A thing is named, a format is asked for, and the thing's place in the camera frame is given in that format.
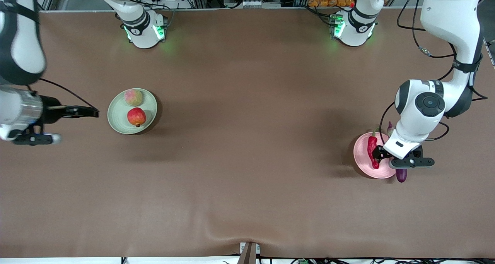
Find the pale green round plate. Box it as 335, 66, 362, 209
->
108, 88, 158, 135

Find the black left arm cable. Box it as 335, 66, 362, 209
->
397, 0, 457, 59

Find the red chili pepper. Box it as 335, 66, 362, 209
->
367, 129, 382, 170

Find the pink round plate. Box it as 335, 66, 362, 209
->
353, 132, 397, 179

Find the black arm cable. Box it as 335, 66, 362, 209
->
397, 0, 457, 59
38, 77, 98, 110

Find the red yellow pomegranate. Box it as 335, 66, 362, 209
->
127, 107, 147, 128

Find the brown table cloth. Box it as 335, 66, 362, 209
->
0, 8, 495, 259

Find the metal table edge bracket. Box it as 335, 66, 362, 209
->
237, 242, 261, 264

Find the purple eggplant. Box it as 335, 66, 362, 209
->
386, 122, 408, 183

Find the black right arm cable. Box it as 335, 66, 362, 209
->
38, 77, 98, 110

